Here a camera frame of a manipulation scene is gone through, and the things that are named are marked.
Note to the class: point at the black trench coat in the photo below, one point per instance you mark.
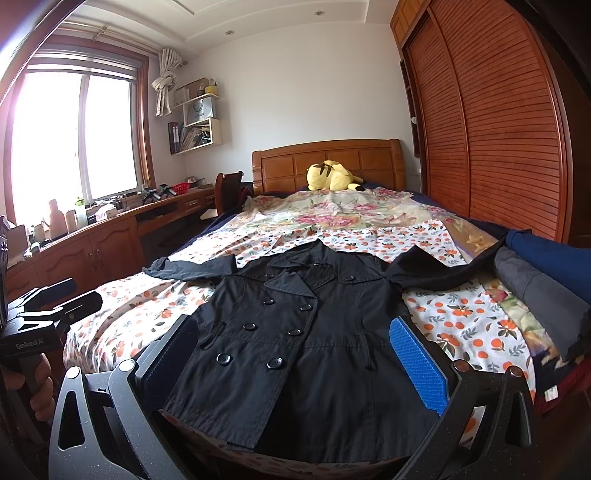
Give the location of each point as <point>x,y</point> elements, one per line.
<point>293,356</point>

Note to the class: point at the window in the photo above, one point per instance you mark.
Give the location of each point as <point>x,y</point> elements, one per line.
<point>76,131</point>

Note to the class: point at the floral quilt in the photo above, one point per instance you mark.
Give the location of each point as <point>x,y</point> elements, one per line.
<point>379,221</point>

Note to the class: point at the wooden chair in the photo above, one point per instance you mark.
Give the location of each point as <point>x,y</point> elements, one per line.
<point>227,195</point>

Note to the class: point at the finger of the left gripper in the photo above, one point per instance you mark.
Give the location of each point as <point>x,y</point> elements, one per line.
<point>40,297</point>
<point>78,308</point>

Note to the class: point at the red basket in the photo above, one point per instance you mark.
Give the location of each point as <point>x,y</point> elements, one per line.
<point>181,188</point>

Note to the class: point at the grey folded garment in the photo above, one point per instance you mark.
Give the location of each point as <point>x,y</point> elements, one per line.
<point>563,314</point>

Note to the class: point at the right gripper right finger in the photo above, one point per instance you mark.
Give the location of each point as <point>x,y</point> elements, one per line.
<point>485,427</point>

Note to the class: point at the wooden louvered wardrobe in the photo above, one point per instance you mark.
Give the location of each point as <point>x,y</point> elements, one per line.
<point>502,127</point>

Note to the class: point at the blue folded garment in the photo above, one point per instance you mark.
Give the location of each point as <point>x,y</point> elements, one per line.
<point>568,265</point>

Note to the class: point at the left hand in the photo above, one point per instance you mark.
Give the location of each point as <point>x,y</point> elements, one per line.
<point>42,402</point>

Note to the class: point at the wooden desk cabinet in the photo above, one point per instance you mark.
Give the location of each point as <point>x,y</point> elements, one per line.
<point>114,248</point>

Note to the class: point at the yellow plush toy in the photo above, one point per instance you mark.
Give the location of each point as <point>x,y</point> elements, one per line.
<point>331,175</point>

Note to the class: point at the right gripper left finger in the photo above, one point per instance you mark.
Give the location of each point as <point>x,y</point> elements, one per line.
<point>108,425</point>

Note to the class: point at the tied white curtain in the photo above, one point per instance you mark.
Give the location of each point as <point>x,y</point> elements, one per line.
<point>169,61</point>

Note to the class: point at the white wall shelf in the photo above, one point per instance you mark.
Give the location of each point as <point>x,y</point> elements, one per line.
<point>195,124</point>

